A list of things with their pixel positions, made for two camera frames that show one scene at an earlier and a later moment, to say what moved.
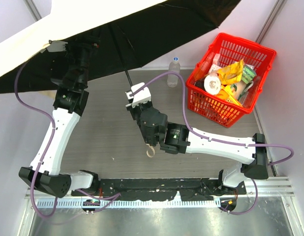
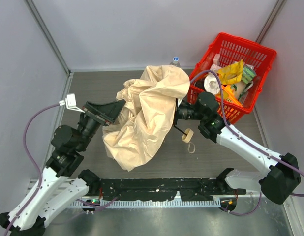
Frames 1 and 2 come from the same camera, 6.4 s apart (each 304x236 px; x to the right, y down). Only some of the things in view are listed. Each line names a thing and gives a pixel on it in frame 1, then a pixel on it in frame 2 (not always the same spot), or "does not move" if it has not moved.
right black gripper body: (135, 112) → (182, 111)
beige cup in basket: (237, 88) does not move
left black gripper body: (75, 46) → (97, 115)
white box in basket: (216, 65) does not move
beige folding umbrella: (119, 37) → (144, 114)
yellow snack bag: (231, 73) does not move
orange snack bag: (226, 93) does not move
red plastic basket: (228, 79) does not move
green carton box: (249, 73) does not move
